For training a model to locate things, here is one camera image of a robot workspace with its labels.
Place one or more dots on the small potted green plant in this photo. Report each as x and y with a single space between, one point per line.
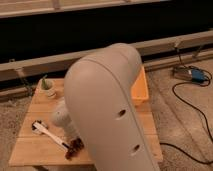
47 87

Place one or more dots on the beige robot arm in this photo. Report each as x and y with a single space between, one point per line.
97 95

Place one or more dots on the yellow plastic bin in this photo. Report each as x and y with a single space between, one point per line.
139 90

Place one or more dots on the blue power box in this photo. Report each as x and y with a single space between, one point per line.
189 74

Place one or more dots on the dark red grape bunch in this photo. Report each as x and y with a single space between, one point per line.
75 146

